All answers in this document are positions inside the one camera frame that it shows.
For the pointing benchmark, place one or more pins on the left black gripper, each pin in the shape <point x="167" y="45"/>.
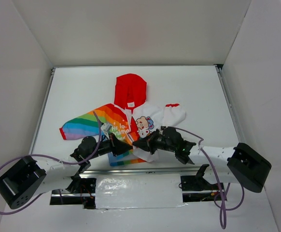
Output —
<point x="112" y="144"/>

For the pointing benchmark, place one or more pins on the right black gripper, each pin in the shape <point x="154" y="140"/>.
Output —
<point x="151" y="141"/>

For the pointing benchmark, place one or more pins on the rainbow hooded kids jacket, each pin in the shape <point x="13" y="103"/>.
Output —
<point x="130" y="115"/>

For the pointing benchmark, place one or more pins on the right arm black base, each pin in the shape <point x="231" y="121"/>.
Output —
<point x="192" y="185"/>

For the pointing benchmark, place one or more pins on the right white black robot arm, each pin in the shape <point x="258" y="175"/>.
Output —
<point x="236" y="164"/>

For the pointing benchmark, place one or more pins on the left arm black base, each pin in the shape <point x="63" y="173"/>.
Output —
<point x="84" y="189"/>

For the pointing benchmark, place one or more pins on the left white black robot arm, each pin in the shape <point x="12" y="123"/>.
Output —
<point x="32" y="176"/>

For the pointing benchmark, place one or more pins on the white foil covered panel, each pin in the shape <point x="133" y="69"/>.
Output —
<point x="138" y="191"/>

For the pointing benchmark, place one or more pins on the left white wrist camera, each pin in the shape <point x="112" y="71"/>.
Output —
<point x="106" y="129"/>

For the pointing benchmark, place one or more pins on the aluminium front rail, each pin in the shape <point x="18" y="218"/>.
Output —
<point x="183" y="171"/>

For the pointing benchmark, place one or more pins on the aluminium rail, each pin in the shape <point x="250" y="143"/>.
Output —
<point x="183" y="171"/>
<point x="35" y="135"/>
<point x="235" y="120"/>

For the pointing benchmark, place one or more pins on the aluminium left side rail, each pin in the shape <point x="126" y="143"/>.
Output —
<point x="35" y="135"/>

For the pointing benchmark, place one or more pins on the aluminium right side rail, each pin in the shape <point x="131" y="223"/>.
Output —
<point x="235" y="120"/>

